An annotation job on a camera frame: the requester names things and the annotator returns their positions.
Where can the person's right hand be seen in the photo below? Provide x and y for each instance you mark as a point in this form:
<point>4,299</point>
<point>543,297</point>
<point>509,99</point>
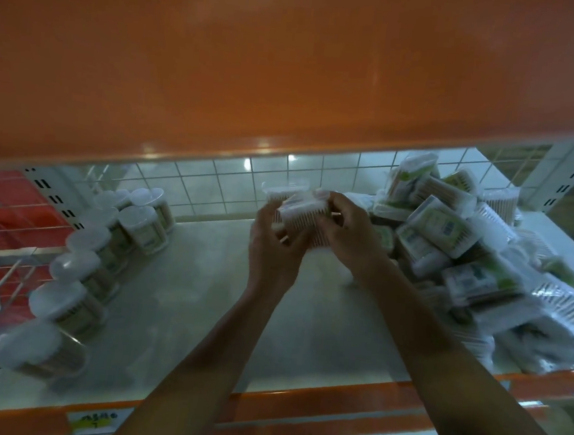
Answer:
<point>354,240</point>

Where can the person's left hand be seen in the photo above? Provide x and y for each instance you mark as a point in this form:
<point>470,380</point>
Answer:
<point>273,263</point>

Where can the pile of cotton swab packs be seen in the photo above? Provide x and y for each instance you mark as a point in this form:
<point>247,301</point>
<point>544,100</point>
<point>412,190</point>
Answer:
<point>445,227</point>

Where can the white shelf orange rail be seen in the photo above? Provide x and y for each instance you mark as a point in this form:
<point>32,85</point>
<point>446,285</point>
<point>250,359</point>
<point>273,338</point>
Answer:
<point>186,306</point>

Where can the white shelf board orange rim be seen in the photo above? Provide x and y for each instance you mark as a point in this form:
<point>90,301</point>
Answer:
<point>325,429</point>
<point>299,67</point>

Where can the person's left forearm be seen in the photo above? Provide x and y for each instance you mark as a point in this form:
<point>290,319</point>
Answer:
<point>206,367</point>

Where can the person's right forearm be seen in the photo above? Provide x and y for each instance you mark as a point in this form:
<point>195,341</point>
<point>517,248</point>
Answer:
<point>467,377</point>

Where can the price label green arrow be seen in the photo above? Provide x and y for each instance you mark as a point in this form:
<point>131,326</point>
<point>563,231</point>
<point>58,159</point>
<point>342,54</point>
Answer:
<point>97,420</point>

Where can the white slotted end post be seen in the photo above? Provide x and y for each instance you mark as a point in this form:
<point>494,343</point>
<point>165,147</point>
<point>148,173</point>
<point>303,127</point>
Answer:
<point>568,177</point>

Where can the white slotted shelf post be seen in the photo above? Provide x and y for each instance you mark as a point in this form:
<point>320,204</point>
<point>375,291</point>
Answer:
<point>55,196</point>

